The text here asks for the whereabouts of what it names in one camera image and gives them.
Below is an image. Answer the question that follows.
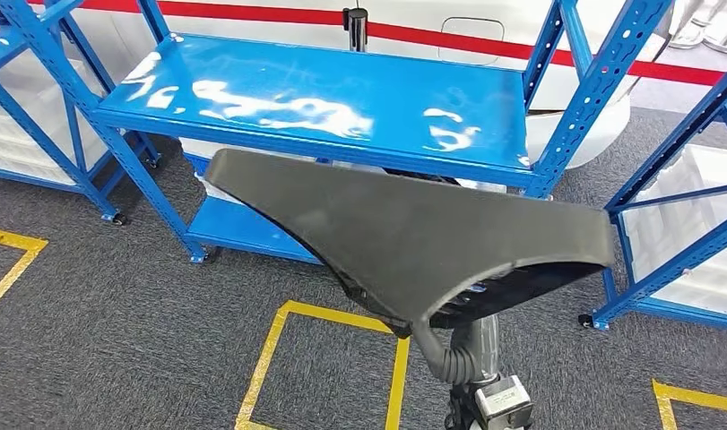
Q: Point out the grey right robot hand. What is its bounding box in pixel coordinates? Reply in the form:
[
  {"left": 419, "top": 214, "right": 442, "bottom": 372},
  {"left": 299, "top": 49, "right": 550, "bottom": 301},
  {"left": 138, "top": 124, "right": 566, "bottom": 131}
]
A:
[{"left": 457, "top": 315, "right": 502, "bottom": 383}]

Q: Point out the black plastic car part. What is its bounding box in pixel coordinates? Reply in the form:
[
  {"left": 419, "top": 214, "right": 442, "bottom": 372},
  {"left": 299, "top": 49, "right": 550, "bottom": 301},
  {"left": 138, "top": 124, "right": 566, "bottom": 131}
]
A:
[{"left": 203, "top": 148, "right": 616, "bottom": 339}]

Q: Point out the white car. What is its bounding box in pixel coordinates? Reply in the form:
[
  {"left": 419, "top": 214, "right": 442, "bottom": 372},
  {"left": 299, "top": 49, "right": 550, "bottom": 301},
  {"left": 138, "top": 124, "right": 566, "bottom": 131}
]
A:
[{"left": 60, "top": 0, "right": 694, "bottom": 171}]

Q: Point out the white plastic crate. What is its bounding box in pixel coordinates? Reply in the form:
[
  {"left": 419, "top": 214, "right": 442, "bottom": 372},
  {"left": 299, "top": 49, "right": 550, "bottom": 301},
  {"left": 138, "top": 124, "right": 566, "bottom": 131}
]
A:
[
  {"left": 0, "top": 56, "right": 110, "bottom": 186},
  {"left": 621, "top": 143, "right": 727, "bottom": 319}
]

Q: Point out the red barrier belt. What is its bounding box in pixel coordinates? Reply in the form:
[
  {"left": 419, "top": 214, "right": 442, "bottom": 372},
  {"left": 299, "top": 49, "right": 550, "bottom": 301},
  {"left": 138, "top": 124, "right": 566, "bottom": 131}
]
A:
[
  {"left": 368, "top": 22, "right": 727, "bottom": 88},
  {"left": 77, "top": 0, "right": 348, "bottom": 27}
]

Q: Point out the yellow floor tape square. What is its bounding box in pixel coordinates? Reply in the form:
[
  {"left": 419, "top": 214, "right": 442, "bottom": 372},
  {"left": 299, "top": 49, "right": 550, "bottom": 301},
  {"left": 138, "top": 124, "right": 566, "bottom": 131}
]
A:
[{"left": 0, "top": 227, "right": 48, "bottom": 319}]

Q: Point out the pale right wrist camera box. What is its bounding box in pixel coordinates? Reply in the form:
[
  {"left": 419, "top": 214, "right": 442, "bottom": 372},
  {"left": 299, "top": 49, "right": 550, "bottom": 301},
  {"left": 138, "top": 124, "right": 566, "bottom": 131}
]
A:
[{"left": 474, "top": 374, "right": 535, "bottom": 430}]

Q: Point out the chrome stanchion post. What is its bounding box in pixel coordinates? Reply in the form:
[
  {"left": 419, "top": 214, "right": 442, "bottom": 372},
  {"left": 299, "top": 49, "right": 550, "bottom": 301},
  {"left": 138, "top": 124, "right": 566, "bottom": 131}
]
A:
[{"left": 342, "top": 6, "right": 370, "bottom": 54}]

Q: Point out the round metal pedestal base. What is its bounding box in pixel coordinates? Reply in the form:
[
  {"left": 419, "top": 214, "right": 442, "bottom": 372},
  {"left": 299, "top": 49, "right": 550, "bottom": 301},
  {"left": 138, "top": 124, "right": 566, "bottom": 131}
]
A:
[{"left": 669, "top": 12, "right": 707, "bottom": 52}]

